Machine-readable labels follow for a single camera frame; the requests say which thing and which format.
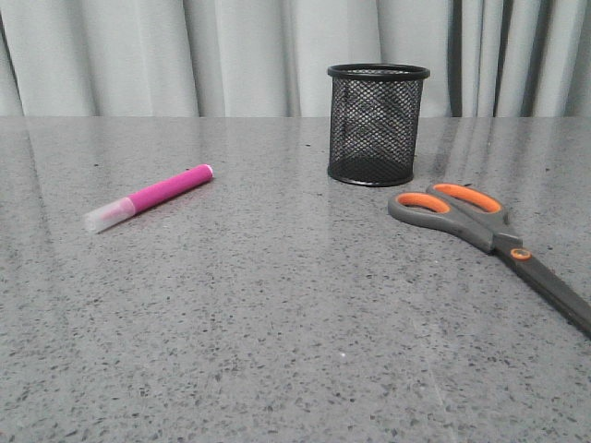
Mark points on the grey orange scissors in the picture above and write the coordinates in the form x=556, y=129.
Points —
x=482, y=221

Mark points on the pink marker pen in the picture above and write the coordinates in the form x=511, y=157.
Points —
x=122, y=209

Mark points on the black mesh pen holder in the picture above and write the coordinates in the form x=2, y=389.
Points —
x=373, y=122

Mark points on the grey curtain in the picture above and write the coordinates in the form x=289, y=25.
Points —
x=270, y=58

